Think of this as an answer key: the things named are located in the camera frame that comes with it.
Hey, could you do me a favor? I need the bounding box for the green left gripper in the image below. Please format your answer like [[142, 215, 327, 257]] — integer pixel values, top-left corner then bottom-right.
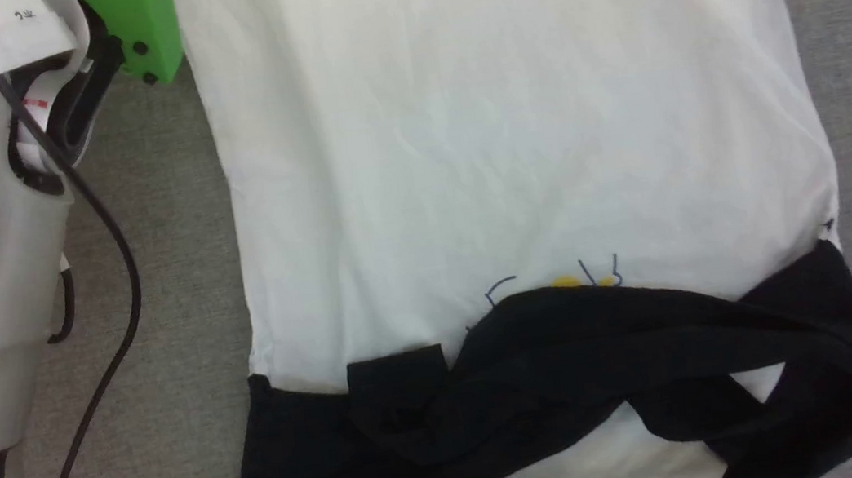
[[76, 0, 189, 95]]

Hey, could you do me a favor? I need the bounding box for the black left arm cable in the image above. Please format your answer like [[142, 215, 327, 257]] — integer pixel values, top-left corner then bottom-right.
[[0, 54, 168, 478]]

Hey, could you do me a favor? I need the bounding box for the white and black t-shirt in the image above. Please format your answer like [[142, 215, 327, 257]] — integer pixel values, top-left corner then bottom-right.
[[152, 0, 852, 478]]

